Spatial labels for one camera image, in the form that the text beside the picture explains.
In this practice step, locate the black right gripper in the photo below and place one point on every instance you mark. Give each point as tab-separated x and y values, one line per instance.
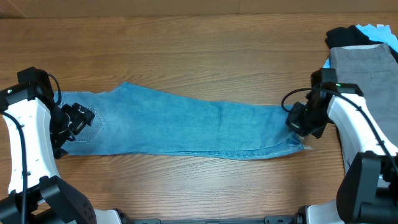
293	122

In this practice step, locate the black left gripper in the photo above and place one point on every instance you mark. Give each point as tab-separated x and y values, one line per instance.
81	116

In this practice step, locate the light blue denim jeans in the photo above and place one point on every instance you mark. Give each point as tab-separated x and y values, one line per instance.
133	119

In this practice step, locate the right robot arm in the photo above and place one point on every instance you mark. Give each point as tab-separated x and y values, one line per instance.
368	192

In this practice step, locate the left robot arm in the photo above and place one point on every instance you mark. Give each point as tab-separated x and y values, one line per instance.
38	126

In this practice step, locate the grey folded trousers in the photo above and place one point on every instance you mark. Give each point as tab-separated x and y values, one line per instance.
374	70

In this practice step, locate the black folded garment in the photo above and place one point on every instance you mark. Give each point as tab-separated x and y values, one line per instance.
356	35

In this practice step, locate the light blue folded garment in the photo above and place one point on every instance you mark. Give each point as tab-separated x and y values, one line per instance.
378	54

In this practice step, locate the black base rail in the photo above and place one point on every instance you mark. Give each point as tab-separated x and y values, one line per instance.
274	219

